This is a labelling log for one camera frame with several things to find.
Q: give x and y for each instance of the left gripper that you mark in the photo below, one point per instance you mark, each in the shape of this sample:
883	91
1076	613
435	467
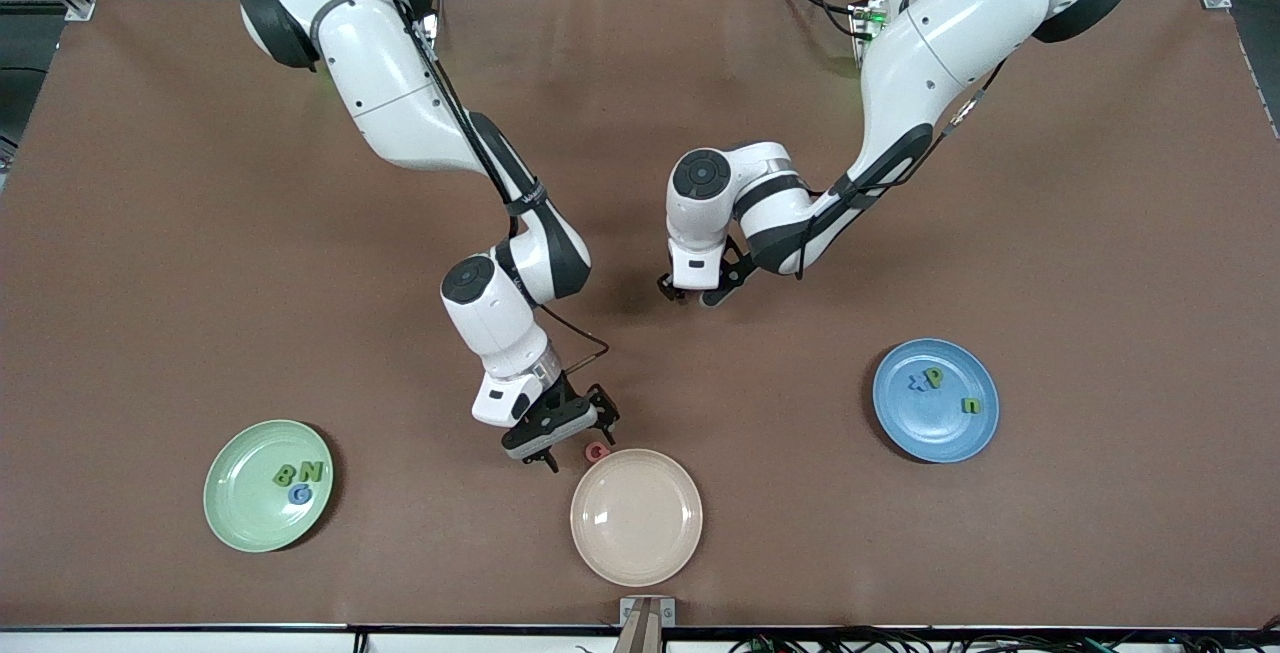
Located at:
669	291

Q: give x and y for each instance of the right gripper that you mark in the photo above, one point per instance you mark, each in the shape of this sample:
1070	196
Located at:
568	393

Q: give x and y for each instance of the beige round plate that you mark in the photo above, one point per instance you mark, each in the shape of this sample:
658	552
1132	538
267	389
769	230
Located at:
636	523

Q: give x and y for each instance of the green foam letter p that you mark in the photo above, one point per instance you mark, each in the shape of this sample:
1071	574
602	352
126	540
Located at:
933	375

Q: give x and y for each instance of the green foam letter N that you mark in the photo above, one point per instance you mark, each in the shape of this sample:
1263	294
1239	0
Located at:
312	471
971	406

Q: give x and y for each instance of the blue foam letter G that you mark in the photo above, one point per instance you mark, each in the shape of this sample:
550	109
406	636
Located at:
299	495

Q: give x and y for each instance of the green foam letter B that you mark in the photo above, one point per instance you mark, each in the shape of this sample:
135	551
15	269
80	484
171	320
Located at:
284	476

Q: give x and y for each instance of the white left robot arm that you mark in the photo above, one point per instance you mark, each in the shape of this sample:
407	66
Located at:
930	43

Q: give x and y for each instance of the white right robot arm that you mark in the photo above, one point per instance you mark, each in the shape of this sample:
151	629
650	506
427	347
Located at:
400	83

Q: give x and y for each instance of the blue round plate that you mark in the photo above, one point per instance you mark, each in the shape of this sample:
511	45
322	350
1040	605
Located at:
920	428

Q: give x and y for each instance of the metal base connector box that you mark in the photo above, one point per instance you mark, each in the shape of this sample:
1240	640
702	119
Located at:
866	28
430	28

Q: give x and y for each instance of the light green round plate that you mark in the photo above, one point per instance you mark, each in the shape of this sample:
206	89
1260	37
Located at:
250	513

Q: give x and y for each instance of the brown table cloth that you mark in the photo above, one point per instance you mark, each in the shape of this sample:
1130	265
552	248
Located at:
200	283

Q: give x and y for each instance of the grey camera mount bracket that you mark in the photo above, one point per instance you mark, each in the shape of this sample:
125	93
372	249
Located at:
647	623

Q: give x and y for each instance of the white table edge rail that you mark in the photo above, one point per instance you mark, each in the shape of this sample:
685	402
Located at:
200	644

